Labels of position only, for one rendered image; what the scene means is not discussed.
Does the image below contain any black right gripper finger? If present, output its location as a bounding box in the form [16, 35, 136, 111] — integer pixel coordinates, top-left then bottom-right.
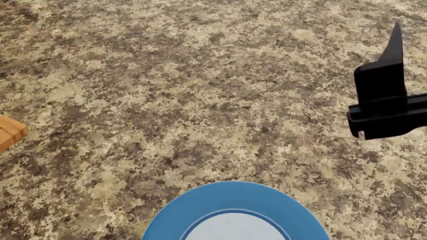
[354, 21, 408, 112]

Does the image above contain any wooden cutting board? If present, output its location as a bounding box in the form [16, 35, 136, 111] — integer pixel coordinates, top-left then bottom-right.
[0, 114, 29, 153]

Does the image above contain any blue round plate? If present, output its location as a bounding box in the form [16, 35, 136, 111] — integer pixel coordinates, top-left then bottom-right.
[141, 181, 332, 240]

